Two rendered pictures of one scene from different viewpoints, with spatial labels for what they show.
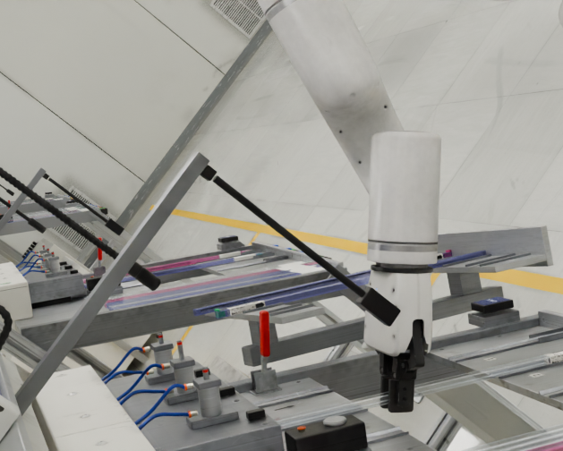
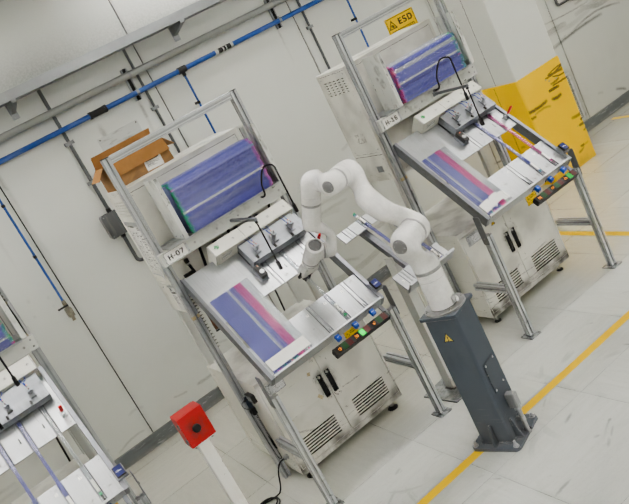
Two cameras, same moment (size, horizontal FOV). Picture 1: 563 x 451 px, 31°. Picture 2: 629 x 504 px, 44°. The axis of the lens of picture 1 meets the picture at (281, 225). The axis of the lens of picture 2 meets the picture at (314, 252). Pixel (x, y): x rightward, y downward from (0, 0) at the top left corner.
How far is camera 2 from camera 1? 3.51 m
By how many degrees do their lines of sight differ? 71
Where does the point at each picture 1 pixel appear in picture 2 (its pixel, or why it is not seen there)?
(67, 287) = (450, 128)
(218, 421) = (255, 251)
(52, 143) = not seen: outside the picture
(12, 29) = not seen: outside the picture
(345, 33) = (305, 219)
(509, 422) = (411, 306)
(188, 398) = (271, 239)
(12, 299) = (418, 124)
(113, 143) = not seen: outside the picture
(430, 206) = (308, 260)
